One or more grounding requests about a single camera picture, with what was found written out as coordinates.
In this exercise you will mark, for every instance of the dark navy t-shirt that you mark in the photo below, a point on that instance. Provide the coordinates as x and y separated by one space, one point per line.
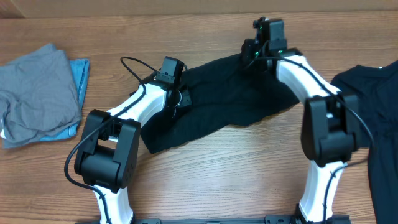
376 89

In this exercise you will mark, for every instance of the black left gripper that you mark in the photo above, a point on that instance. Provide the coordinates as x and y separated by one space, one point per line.
187 98

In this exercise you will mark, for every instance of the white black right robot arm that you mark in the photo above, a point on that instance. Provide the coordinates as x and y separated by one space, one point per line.
330 128

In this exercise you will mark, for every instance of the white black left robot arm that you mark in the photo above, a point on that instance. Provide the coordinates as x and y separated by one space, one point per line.
106 156

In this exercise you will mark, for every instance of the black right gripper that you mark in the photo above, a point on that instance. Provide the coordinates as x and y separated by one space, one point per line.
247 50

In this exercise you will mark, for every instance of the grey folded garment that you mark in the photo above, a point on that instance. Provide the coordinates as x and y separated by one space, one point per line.
39 97

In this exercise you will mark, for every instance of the black shorts with patterned waistband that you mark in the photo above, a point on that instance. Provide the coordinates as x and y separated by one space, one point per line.
223 92

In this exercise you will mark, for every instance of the blue folded garment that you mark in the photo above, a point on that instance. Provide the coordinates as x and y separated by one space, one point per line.
80 71

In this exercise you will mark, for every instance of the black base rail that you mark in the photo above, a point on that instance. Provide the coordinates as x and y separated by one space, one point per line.
211 221

